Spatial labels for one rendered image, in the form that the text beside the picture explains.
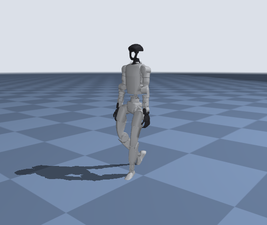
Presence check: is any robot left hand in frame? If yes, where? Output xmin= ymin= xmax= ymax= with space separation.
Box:
xmin=141 ymin=108 xmax=150 ymax=128

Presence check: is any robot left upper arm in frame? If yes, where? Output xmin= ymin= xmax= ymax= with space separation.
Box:
xmin=141 ymin=66 xmax=151 ymax=94

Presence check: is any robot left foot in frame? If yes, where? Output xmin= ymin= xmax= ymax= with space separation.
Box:
xmin=124 ymin=171 xmax=135 ymax=180

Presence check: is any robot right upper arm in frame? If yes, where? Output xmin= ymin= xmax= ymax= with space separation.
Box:
xmin=118 ymin=65 xmax=126 ymax=90

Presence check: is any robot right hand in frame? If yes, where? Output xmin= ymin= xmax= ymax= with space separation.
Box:
xmin=113 ymin=103 xmax=119 ymax=121

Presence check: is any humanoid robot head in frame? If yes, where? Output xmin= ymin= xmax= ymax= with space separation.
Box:
xmin=128 ymin=44 xmax=143 ymax=65

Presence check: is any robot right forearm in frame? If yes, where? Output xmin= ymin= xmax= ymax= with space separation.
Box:
xmin=117 ymin=89 xmax=125 ymax=107

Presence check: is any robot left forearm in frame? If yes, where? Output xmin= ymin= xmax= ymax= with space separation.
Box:
xmin=142 ymin=87 xmax=150 ymax=113

